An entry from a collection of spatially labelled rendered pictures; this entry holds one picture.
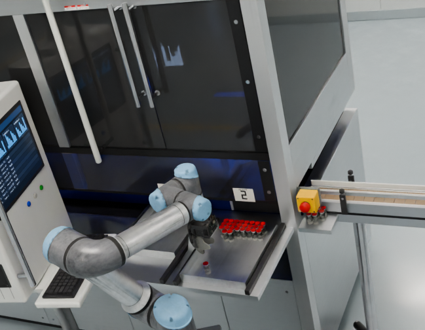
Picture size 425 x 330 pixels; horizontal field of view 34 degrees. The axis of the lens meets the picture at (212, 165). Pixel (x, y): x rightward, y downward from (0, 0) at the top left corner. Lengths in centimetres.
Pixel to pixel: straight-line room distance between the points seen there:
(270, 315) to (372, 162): 195
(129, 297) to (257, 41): 94
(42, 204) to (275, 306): 108
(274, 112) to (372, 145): 255
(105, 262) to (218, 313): 129
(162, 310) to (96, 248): 38
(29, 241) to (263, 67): 119
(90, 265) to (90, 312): 168
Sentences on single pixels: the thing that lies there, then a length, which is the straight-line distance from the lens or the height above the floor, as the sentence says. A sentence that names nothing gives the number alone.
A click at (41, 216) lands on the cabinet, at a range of 296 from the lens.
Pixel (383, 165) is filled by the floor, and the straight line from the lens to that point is 469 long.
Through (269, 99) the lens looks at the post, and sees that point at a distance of 241.
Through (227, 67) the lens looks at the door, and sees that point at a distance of 243.
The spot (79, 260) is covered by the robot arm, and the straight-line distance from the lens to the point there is 197.
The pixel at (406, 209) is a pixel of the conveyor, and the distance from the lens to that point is 265.
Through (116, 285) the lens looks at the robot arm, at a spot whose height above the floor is 114.
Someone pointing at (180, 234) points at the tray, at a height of 88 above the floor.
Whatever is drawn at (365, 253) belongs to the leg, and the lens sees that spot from 288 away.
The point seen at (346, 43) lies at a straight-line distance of 330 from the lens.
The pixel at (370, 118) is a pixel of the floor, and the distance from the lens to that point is 528.
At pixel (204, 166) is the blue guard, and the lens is 268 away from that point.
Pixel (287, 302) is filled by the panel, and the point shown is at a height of 48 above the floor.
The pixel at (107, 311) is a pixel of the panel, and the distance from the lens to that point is 355.
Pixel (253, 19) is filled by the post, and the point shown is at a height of 173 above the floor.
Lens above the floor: 244
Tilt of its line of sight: 29 degrees down
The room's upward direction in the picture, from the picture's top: 13 degrees counter-clockwise
